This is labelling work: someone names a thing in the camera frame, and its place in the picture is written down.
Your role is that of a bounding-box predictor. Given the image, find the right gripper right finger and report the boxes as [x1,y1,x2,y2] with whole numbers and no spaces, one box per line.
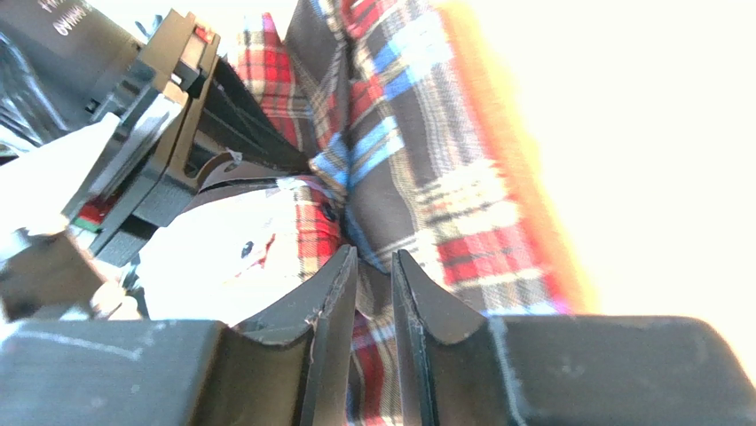
[391,250,755,425]

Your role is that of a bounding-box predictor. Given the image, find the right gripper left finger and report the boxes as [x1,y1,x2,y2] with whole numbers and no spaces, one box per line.
[1,246,358,425]

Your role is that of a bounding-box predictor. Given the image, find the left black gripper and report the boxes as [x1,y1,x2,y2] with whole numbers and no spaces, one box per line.
[1,1,309,266]

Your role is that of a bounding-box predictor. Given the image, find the red brown plaid shirt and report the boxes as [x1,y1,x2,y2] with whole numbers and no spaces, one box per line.
[138,0,571,426]

